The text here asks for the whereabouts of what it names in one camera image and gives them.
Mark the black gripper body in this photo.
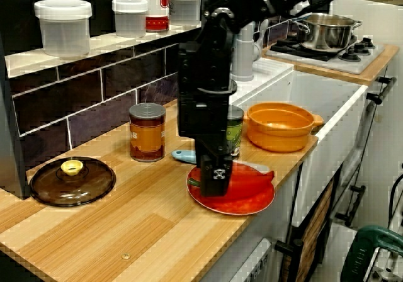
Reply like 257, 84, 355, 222
178, 81, 238, 157

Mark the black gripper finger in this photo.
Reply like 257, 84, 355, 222
200, 154, 234, 198

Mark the green peas can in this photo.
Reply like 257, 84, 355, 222
226, 104, 246, 160

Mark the red toy pepper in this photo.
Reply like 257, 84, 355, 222
185, 170, 275, 204

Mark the brown beans can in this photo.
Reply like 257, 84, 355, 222
128, 102, 167, 162

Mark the red round plate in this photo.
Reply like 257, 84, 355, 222
185, 160, 276, 216

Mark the grey toy faucet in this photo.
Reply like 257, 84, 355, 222
231, 17, 271, 82

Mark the orange plastic pot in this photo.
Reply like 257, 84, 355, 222
244, 101, 324, 153

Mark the grey dispenser panel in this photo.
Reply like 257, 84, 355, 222
201, 237, 273, 282

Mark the dark framed wood panel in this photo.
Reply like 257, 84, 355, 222
280, 178, 335, 282

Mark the white toy sink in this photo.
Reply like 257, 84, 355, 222
232, 57, 370, 201

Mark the medium clear white-lidded container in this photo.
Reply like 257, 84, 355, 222
168, 0, 205, 27

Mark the tomato print jar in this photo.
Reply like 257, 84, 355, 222
135, 0, 171, 33

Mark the brown glass lid yellow knob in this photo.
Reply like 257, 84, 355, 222
30, 156, 117, 208

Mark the small printed white-lidded container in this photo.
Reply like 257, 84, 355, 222
111, 0, 149, 38

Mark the stainless steel pot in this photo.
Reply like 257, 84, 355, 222
287, 13, 363, 52

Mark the toy stove hob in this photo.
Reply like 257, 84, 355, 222
264, 36, 387, 74

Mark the green clamp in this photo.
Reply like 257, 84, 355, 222
339, 225, 403, 282

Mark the large clear white-lidded container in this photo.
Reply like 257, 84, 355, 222
33, 0, 93, 58

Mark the grey knife handle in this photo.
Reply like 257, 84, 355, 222
171, 149, 271, 173

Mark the black bar handle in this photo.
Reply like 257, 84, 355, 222
366, 76, 397, 105
335, 184, 366, 227
275, 225, 303, 282

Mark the black cable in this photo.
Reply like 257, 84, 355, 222
387, 173, 403, 229

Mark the silver aluminium frame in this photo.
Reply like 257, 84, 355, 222
366, 245, 403, 282

